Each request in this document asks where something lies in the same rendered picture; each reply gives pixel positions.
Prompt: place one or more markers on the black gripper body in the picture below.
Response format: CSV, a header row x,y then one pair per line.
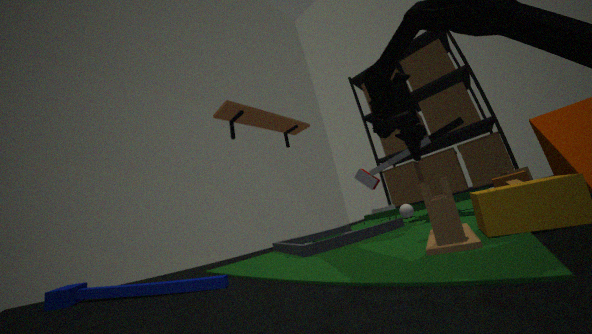
x,y
404,116

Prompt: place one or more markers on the green flat mat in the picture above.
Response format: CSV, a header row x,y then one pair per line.
x,y
399,258

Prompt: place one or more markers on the white ball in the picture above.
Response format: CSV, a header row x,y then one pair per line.
x,y
406,210

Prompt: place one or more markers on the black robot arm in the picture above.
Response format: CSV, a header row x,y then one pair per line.
x,y
554,33

